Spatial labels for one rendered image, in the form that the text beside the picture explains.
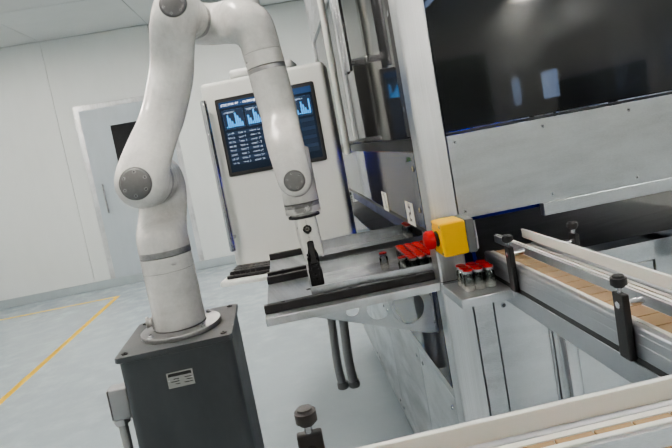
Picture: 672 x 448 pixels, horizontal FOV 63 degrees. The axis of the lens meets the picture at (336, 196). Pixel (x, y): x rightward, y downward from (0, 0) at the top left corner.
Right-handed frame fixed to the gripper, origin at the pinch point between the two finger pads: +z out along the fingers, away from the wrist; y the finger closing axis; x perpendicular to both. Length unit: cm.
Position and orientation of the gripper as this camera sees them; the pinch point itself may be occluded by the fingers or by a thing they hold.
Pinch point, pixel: (316, 276)
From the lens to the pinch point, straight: 135.3
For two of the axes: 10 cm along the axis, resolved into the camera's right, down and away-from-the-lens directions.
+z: 1.9, 9.8, 1.0
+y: -1.0, -0.8, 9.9
